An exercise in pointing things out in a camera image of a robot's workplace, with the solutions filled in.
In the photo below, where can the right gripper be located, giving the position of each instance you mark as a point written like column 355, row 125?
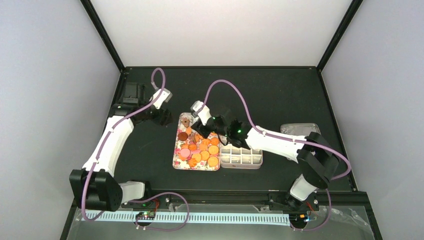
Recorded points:
column 197, row 126

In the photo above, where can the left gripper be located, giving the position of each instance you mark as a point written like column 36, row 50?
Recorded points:
column 162, row 117

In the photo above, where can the pink divided cookie tin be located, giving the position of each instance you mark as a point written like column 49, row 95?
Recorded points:
column 232, row 157

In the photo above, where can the floral cookie tray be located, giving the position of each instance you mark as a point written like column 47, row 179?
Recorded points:
column 205, row 152

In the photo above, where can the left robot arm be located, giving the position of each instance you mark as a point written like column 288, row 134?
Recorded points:
column 94, row 185

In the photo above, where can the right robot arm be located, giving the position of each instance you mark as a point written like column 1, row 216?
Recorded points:
column 312, row 153

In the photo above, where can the brown flower cookie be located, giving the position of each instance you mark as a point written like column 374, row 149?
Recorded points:
column 185, row 122

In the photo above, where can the dark brown round cookie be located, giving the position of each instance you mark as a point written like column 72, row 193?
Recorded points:
column 182, row 136

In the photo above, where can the pink sandwich cookie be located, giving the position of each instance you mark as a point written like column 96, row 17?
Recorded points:
column 184, row 153

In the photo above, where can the clear plastic tin lid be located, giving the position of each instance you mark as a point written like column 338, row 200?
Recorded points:
column 299, row 129

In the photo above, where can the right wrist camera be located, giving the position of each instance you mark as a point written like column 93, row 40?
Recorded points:
column 200, row 112

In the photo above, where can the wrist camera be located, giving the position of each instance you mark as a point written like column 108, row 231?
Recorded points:
column 200, row 112
column 161, row 96

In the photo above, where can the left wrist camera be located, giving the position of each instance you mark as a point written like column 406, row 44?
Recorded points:
column 161, row 96

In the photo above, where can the white slotted cable duct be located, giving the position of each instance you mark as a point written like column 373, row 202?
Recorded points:
column 277, row 219

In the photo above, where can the black frame post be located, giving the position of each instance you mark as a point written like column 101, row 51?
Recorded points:
column 102, row 32

